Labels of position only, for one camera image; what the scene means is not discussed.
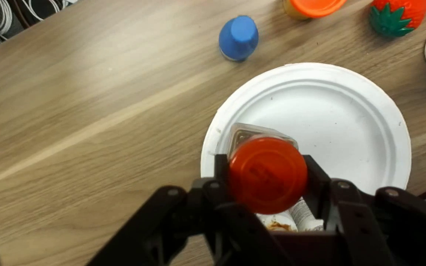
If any clear bottle white cap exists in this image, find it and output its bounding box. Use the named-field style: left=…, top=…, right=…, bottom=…
left=266, top=197, right=325, bottom=234

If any red toy strawberry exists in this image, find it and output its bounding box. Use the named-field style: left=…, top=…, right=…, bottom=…
left=367, top=0, right=426, bottom=40

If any white paper plate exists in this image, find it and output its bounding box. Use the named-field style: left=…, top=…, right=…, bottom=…
left=199, top=61, right=414, bottom=234

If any blue toy bottle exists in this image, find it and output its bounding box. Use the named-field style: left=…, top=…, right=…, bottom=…
left=217, top=14, right=262, bottom=64

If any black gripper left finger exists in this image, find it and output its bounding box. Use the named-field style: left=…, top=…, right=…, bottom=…
left=86, top=154, right=293, bottom=266

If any spice bottle red lid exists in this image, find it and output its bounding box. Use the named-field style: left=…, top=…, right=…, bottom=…
left=226, top=122, right=310, bottom=216

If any orange cup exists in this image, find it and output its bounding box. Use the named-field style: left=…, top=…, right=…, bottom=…
left=284, top=0, right=347, bottom=21

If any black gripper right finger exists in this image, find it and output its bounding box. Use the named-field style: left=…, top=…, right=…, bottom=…
left=300, top=154, right=426, bottom=266

